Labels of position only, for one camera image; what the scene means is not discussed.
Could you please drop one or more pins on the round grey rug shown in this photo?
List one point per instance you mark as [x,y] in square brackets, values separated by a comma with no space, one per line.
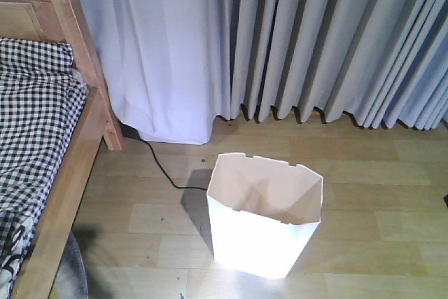
[71,279]

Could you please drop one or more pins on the grey pleated curtain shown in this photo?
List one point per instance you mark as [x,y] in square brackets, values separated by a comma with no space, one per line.
[383,62]

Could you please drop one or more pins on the white sheer curtain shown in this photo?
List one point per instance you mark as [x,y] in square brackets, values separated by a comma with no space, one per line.
[166,64]

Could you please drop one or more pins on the black white checkered bedding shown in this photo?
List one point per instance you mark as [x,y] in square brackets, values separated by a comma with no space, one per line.
[41,101]

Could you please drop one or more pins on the white plastic trash bin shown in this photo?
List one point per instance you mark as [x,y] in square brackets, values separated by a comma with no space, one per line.
[262,213]

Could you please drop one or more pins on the wooden bed frame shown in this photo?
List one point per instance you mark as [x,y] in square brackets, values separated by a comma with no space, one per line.
[62,21]

